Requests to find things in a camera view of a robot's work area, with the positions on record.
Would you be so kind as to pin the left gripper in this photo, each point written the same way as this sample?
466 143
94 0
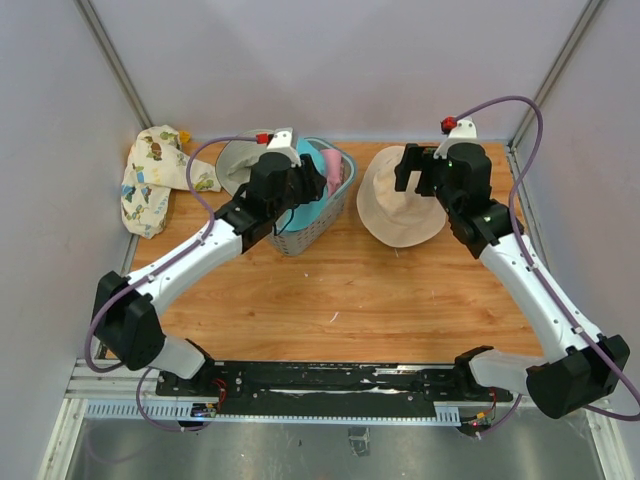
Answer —
313 181

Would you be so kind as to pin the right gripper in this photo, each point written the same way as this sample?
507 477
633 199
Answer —
416 159

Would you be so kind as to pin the khaki wide brim hat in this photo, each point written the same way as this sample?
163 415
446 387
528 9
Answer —
233 165

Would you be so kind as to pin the beige bucket hat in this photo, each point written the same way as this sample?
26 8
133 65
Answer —
396 219

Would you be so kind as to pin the grey plastic laundry basket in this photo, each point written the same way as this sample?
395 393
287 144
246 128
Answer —
297 229

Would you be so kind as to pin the pink bucket hat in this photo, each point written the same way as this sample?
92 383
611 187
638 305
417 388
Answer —
333 167

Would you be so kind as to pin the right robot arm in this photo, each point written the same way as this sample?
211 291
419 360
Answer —
580 365

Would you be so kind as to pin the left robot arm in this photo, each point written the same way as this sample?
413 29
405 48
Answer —
127 319

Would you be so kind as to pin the small yellow object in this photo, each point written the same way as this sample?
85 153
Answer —
184 137

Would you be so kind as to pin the cartoon print cloth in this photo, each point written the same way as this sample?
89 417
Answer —
156 166

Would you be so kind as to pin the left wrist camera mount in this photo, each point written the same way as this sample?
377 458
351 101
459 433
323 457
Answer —
283 141

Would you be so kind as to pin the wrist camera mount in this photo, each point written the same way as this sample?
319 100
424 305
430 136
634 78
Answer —
283 141
456 132

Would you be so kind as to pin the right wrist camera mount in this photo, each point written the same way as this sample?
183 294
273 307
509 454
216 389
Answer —
456 132

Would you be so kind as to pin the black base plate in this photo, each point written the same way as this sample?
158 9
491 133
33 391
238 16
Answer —
307 389

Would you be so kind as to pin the aluminium frame rail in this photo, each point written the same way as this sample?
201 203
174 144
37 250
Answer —
119 384

